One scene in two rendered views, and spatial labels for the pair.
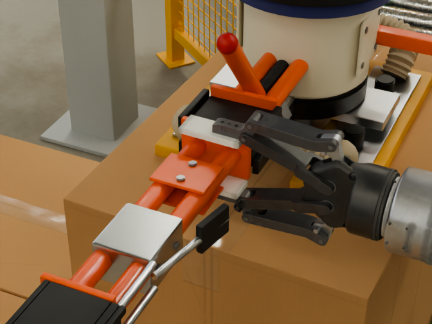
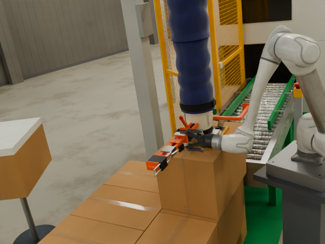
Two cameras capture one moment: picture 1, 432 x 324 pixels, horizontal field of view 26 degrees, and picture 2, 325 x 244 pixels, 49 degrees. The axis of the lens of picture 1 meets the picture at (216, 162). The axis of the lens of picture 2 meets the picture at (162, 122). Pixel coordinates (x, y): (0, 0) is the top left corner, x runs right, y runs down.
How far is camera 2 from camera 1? 1.13 m
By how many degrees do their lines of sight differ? 15
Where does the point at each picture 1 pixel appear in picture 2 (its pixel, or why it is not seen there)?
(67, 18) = (145, 136)
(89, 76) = (152, 152)
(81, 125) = not seen: hidden behind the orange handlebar
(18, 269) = (142, 185)
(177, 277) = (177, 167)
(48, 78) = (140, 156)
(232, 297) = (188, 168)
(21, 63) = (132, 153)
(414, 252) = (217, 148)
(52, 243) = (149, 180)
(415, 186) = (215, 136)
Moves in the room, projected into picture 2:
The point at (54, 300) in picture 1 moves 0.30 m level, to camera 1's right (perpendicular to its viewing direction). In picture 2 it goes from (155, 157) to (213, 150)
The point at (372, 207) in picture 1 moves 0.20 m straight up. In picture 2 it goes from (209, 141) to (205, 107)
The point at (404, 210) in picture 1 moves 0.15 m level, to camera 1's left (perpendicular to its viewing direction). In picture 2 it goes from (214, 140) to (186, 143)
